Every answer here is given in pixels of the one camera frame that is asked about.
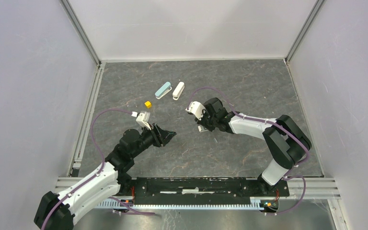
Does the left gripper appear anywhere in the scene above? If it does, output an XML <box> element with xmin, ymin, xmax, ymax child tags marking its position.
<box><xmin>131</xmin><ymin>122</ymin><xmax>176</xmax><ymax>158</ymax></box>

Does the white stapler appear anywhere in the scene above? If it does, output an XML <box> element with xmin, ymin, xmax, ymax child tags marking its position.
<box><xmin>172</xmin><ymin>81</ymin><xmax>185</xmax><ymax>101</ymax></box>

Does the white staple box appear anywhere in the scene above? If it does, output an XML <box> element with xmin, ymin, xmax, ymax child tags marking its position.
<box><xmin>198</xmin><ymin>125</ymin><xmax>207</xmax><ymax>132</ymax></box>

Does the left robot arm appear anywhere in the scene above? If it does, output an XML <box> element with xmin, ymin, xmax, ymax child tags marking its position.
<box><xmin>34</xmin><ymin>123</ymin><xmax>176</xmax><ymax>230</ymax></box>

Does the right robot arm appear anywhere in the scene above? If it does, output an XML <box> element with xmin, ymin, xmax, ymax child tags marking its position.
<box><xmin>187</xmin><ymin>98</ymin><xmax>312</xmax><ymax>196</ymax></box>

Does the light blue stapler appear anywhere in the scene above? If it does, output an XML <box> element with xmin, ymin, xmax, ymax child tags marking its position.
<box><xmin>154</xmin><ymin>81</ymin><xmax>172</xmax><ymax>100</ymax></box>

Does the yellow cube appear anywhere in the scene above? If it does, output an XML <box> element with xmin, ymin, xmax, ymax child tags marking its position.
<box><xmin>144</xmin><ymin>101</ymin><xmax>152</xmax><ymax>109</ymax></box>

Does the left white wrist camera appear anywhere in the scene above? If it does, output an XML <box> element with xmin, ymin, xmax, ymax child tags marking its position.
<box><xmin>131</xmin><ymin>111</ymin><xmax>152</xmax><ymax>130</ymax></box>

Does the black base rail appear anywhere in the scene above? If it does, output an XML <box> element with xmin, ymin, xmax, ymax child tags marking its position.
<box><xmin>117</xmin><ymin>177</ymin><xmax>290</xmax><ymax>205</ymax></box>

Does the white slotted cable duct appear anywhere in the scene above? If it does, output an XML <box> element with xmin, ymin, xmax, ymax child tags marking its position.
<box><xmin>95</xmin><ymin>198</ymin><xmax>280</xmax><ymax>210</ymax></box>

